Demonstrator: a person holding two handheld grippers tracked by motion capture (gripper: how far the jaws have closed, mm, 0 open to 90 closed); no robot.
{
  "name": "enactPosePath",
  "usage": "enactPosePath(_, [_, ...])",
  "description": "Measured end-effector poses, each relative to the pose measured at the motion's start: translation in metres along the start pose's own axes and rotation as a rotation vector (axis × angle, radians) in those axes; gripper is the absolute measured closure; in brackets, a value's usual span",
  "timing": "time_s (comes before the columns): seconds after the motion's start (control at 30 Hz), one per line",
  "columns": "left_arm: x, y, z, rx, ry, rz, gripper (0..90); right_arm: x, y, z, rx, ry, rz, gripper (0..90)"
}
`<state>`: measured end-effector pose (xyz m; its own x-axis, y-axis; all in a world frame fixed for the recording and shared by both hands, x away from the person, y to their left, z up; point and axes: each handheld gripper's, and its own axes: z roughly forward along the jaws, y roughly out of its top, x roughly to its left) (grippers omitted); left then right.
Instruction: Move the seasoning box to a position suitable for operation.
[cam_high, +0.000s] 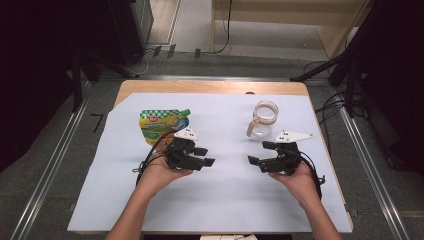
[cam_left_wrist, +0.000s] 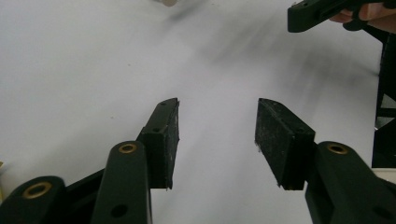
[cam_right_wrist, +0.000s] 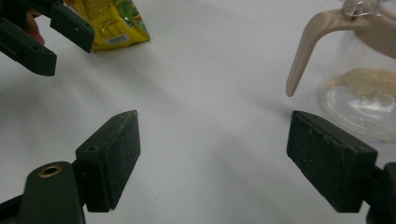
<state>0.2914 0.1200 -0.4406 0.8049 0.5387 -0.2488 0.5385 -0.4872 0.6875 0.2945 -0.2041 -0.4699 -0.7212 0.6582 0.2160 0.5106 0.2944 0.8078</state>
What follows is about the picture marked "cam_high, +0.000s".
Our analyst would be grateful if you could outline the person's left hand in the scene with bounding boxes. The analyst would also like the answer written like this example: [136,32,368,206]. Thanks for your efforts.
[138,155,194,201]

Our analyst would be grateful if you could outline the light wooden shelf unit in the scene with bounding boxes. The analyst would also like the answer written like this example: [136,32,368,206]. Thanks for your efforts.
[210,0,372,60]

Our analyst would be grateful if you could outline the hand-held gripper black cable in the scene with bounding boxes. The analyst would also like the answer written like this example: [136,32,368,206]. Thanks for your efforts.
[132,130,178,186]
[297,151,326,201]

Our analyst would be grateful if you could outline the glass jar with beige lid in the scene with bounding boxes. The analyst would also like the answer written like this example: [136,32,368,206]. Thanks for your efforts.
[245,100,280,139]

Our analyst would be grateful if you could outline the thin black hanging cable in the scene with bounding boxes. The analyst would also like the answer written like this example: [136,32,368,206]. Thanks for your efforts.
[212,0,234,55]

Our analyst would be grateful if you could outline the yellow green seasoning pouch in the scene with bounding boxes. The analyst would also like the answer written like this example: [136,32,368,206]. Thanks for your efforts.
[138,108,192,154]

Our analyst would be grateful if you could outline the white cloth mat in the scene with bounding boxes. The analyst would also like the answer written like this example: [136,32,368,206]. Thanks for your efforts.
[66,92,354,233]

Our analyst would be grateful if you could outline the white floor cable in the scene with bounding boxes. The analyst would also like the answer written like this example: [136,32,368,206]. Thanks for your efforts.
[134,49,150,76]

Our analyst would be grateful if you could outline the black floor cable bundle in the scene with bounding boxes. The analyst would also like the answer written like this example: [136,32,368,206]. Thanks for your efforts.
[302,59,355,153]

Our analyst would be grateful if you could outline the left hand-held gripper black cable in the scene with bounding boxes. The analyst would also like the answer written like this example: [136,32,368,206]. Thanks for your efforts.
[132,130,178,186]

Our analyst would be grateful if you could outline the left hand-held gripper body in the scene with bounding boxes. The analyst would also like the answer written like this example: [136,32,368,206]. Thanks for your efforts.
[164,127,200,172]

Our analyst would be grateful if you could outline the black stand legs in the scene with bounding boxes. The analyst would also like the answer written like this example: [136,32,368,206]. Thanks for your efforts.
[289,19,371,118]
[68,46,138,114]

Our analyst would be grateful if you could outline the dark curtain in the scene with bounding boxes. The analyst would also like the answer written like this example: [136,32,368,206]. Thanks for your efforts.
[0,0,84,173]
[353,0,424,176]

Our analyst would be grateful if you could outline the right hand-held gripper black cable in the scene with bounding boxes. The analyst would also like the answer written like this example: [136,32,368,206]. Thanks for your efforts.
[297,151,326,201]

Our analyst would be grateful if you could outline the black cabinet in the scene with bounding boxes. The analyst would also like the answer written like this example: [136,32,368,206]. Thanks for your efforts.
[83,0,154,67]

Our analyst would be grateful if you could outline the metal floor rail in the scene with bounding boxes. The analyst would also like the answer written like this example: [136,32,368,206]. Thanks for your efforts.
[9,96,90,240]
[332,87,412,240]

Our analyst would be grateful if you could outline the person's right hand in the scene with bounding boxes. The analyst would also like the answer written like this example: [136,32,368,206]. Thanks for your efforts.
[268,161,321,209]

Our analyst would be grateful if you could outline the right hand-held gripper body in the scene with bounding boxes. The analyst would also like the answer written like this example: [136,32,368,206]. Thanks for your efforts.
[259,130,315,176]

